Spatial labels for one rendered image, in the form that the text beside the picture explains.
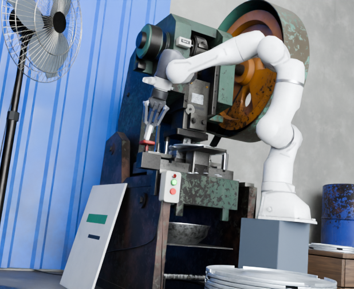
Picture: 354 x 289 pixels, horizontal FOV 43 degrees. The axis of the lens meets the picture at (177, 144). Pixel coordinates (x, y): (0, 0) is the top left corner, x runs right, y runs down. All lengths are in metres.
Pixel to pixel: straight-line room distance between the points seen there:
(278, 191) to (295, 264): 0.26
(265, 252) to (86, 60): 2.29
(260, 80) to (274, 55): 0.83
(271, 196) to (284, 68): 0.49
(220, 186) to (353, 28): 3.58
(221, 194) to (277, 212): 0.61
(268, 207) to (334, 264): 0.43
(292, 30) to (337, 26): 2.82
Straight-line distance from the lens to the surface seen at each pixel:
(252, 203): 2.27
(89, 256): 2.50
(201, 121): 2.35
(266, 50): 1.78
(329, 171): 4.81
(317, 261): 2.03
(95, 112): 3.43
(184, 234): 2.23
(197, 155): 2.24
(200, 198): 2.16
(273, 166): 1.72
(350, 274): 2.00
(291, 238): 1.68
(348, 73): 5.25
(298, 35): 2.51
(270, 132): 1.67
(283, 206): 1.66
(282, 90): 1.77
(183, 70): 1.86
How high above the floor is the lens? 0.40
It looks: 10 degrees up
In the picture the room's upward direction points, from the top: 5 degrees clockwise
